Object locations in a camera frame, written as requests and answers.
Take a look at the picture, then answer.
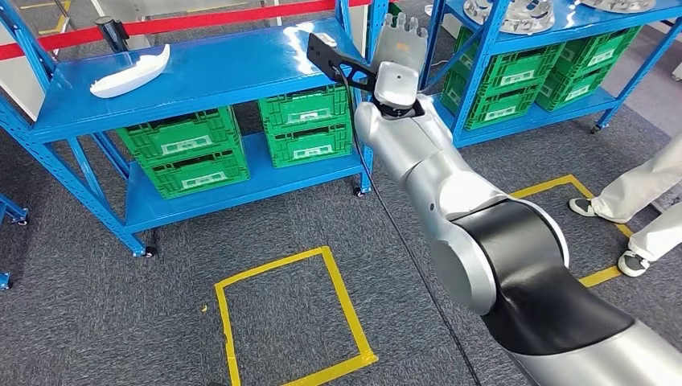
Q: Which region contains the white desk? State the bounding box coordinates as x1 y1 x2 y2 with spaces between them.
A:
348 4 372 55
0 23 47 122

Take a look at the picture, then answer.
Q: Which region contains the black camera bracket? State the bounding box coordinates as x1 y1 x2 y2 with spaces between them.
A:
306 32 378 92

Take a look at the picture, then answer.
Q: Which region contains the blue metal shelf rack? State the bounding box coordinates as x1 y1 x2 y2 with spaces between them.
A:
0 0 392 260
0 192 31 291
421 0 682 150

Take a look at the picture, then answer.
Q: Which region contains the person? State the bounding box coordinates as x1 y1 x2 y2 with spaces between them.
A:
569 135 682 278

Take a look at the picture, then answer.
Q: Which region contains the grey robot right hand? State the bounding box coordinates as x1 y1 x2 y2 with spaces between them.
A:
372 11 429 76

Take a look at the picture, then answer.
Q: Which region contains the black cable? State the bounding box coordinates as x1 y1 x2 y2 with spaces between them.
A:
331 63 483 386

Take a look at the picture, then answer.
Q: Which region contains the silver wheel hubcap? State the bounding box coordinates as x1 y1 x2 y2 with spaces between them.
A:
579 0 657 14
463 0 557 35

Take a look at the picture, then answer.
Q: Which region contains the yellow floor tape square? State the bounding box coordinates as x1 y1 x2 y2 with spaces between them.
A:
510 175 635 289
214 245 380 386

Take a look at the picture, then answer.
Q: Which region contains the red barrier belt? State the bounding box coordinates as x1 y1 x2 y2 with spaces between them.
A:
0 0 374 60

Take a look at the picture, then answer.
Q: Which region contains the white plastic shell part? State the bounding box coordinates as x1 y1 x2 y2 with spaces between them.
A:
89 43 171 100

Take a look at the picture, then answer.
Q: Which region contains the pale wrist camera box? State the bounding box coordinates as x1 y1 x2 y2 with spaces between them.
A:
373 61 421 109

